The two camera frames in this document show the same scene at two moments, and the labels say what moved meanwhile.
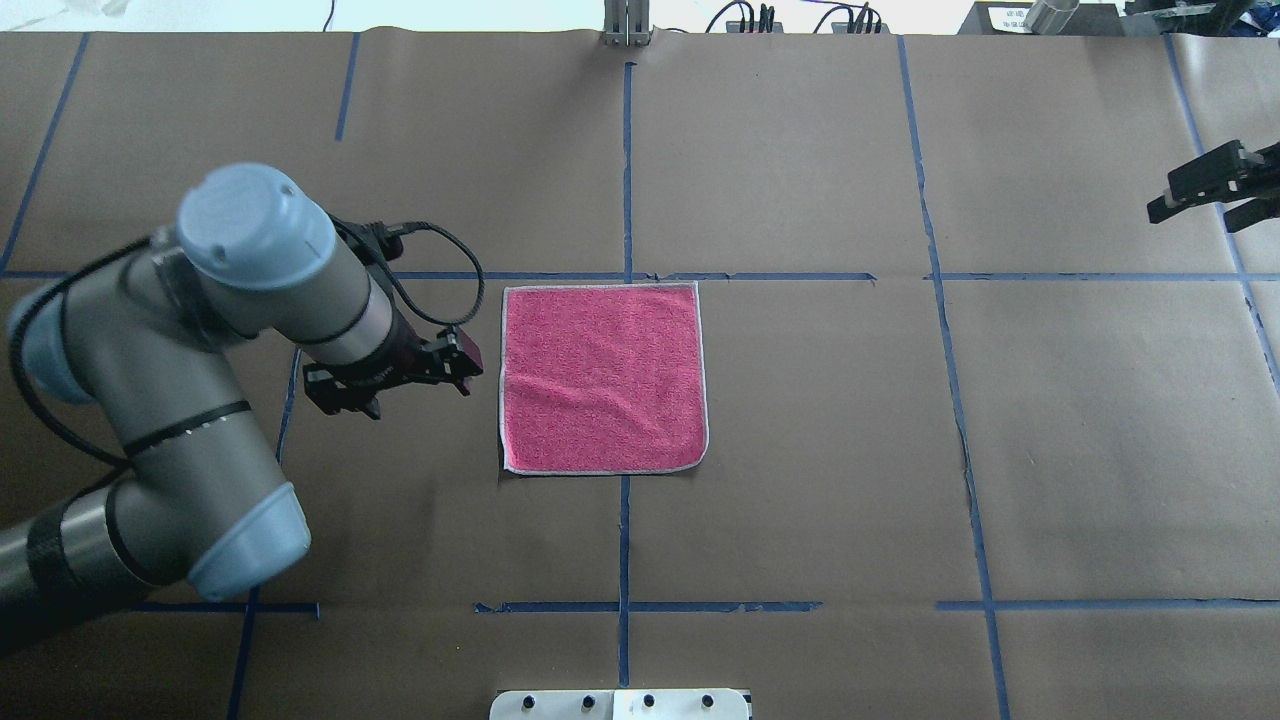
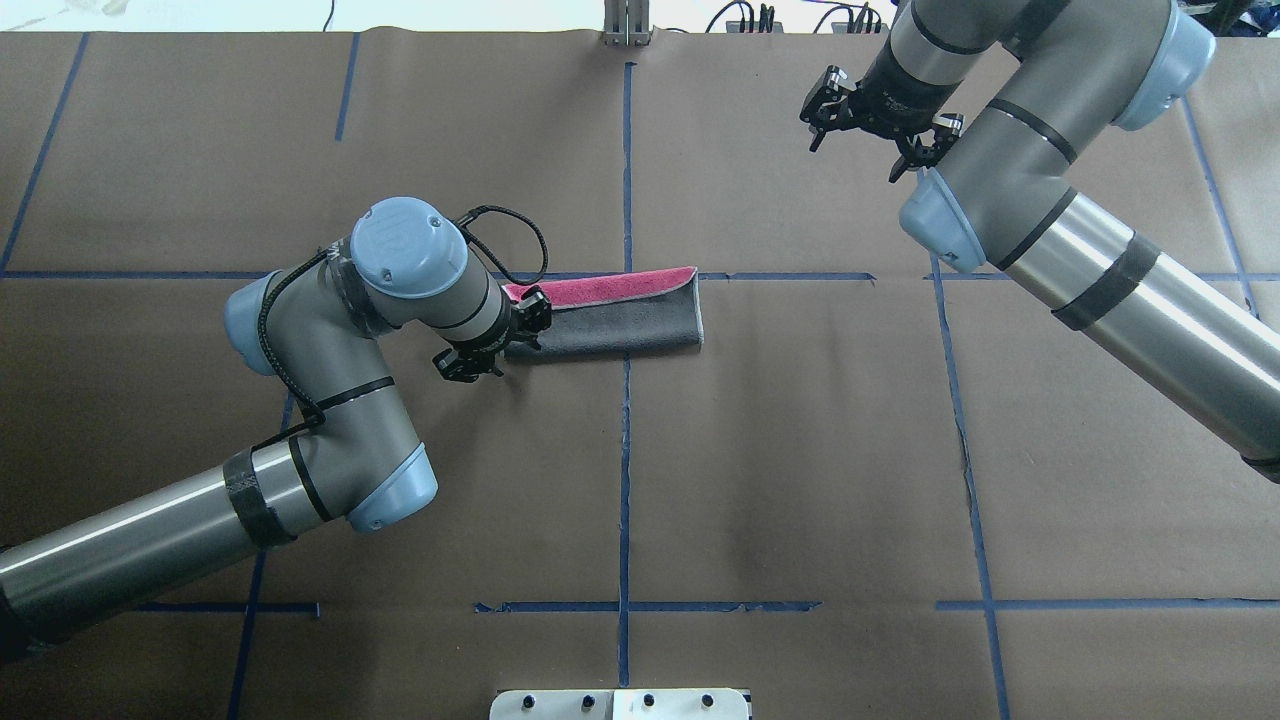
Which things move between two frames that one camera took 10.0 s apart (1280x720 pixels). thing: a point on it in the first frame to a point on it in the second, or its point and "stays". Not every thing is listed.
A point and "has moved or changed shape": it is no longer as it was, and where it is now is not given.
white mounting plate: [682, 704] stays
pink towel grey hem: [603, 379] has moved or changed shape
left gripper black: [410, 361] to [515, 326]
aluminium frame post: [626, 22] stays
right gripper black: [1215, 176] to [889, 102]
